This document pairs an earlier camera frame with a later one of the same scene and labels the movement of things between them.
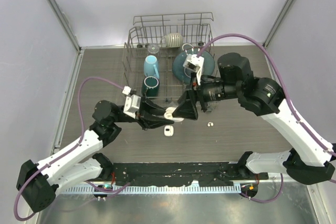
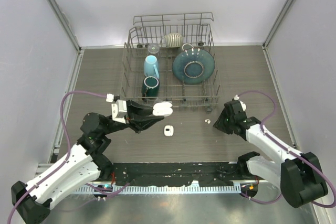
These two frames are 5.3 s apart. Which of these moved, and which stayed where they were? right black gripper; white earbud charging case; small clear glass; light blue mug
Moved: right black gripper
Stayed: small clear glass; white earbud charging case; light blue mug
